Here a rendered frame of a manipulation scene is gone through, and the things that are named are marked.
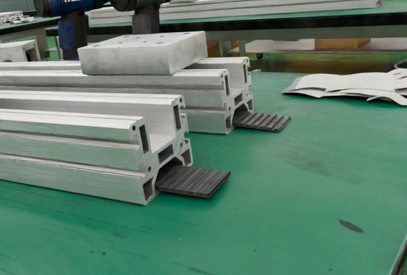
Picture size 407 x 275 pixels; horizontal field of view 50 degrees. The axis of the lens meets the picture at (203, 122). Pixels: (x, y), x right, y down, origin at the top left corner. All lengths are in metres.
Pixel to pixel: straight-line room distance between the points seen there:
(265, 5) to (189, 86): 1.43
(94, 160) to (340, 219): 0.24
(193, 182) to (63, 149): 0.14
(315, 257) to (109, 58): 0.42
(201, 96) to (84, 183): 0.20
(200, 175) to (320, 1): 1.51
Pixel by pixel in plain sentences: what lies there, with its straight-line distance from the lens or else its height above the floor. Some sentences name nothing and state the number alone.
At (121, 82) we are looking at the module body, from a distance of 0.65.
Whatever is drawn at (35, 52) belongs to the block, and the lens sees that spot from 1.25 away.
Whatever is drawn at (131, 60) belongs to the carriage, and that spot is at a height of 0.88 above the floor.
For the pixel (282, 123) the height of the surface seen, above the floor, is 0.78.
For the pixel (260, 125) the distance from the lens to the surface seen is 0.59.
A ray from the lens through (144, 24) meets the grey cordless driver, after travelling 0.83.
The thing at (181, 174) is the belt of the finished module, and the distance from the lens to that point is 0.46.
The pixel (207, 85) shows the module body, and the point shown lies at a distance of 0.58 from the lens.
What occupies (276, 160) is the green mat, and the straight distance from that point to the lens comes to 0.50.
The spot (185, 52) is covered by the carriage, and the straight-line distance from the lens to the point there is 0.62.
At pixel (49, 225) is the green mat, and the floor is 0.78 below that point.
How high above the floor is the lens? 0.99
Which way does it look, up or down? 19 degrees down
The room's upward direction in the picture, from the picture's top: 7 degrees counter-clockwise
